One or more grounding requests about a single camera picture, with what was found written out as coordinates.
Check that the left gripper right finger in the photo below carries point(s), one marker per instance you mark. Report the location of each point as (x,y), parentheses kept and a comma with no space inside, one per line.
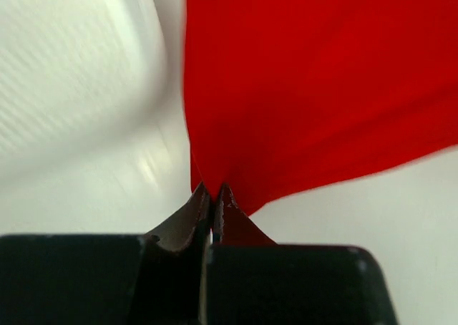
(232,227)

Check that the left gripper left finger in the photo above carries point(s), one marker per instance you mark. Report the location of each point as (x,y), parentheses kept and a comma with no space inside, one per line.
(173,262)

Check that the bright red t-shirt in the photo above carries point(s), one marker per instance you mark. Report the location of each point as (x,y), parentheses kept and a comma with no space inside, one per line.
(284,96)

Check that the white perforated plastic basket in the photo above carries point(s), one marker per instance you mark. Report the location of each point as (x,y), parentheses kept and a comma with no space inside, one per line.
(74,73)

